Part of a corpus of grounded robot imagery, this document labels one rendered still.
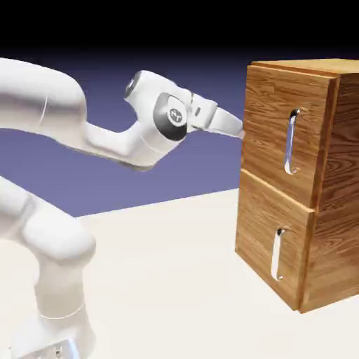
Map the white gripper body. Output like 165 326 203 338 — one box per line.
210 107 246 140

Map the short curved silver handle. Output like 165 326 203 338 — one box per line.
271 227 287 282

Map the long curved silver handle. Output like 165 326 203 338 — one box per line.
283 108 302 176

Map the smaller wooden cabinet door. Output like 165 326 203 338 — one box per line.
234 168 314 311

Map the light wood cabinet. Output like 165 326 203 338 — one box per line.
234 57 359 314

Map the larger wooden cabinet door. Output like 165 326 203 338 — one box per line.
241 65 341 210

